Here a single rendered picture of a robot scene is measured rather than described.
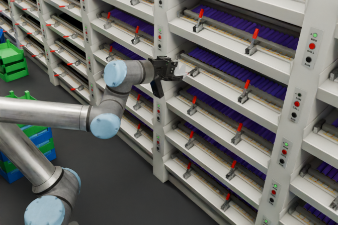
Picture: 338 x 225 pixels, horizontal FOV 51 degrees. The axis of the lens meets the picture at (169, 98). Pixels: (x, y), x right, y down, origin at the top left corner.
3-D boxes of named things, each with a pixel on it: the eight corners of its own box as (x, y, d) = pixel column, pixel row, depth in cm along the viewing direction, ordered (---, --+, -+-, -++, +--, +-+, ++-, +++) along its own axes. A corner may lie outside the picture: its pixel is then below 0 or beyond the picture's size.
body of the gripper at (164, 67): (180, 62, 137) (156, 62, 129) (175, 82, 140) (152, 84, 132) (167, 55, 142) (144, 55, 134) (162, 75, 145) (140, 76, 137)
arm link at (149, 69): (143, 88, 129) (128, 78, 135) (153, 87, 132) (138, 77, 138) (148, 65, 125) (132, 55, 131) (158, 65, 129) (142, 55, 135)
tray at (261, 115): (277, 134, 126) (278, 116, 119) (168, 72, 164) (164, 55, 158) (310, 104, 134) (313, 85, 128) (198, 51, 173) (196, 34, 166)
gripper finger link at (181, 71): (194, 65, 144) (177, 65, 138) (191, 78, 146) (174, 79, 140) (189, 62, 146) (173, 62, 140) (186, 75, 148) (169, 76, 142)
